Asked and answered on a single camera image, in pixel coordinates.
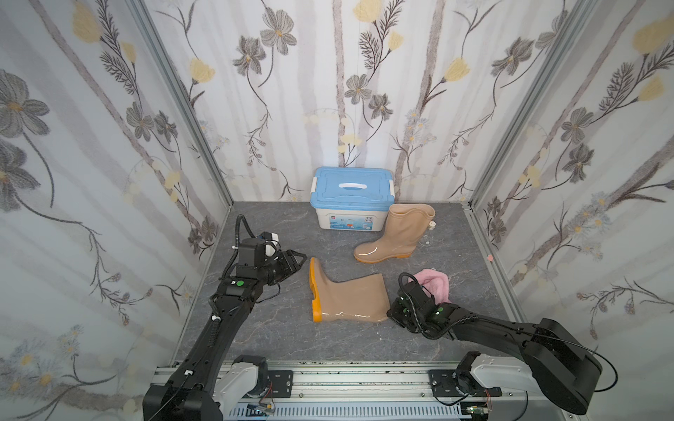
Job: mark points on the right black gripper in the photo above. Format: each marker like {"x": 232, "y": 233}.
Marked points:
{"x": 403, "y": 303}

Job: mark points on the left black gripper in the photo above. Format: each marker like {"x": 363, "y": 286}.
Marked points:
{"x": 284, "y": 265}

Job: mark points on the pink cleaning cloth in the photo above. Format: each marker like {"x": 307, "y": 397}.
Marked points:
{"x": 437, "y": 284}

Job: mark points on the tan rubber boot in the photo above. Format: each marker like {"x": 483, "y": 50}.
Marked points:
{"x": 405, "y": 225}
{"x": 363, "y": 299}

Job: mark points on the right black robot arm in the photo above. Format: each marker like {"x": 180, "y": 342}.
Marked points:
{"x": 566, "y": 372}

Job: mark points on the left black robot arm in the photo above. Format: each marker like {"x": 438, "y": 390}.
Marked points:
{"x": 188, "y": 394}

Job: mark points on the right clear glass flask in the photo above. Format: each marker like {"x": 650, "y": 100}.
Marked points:
{"x": 427, "y": 239}

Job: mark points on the blue lid storage box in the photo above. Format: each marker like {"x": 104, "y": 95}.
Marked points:
{"x": 352, "y": 199}

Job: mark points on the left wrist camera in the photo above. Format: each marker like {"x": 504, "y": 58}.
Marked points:
{"x": 264, "y": 247}

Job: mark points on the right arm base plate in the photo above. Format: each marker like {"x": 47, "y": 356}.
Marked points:
{"x": 446, "y": 383}

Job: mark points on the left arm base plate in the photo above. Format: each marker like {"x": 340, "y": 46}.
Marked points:
{"x": 278, "y": 385}

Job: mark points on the aluminium rail frame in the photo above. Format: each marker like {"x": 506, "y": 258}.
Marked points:
{"x": 371, "y": 391}

